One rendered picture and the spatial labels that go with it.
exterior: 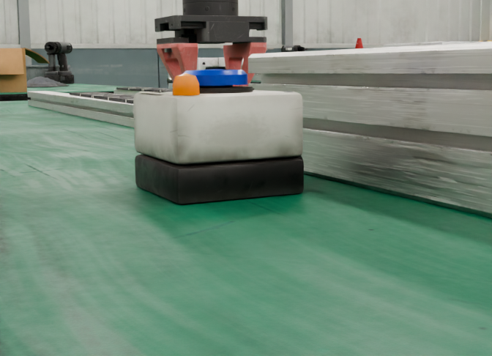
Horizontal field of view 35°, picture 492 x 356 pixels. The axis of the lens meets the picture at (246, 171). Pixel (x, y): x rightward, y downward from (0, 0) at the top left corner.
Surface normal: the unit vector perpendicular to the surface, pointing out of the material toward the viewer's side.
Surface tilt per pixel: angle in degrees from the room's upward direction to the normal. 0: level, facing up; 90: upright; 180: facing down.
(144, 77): 90
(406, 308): 0
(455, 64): 90
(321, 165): 90
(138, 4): 90
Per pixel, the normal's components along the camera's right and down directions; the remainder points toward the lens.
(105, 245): -0.01, -0.99
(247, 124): 0.43, 0.11
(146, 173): -0.91, 0.07
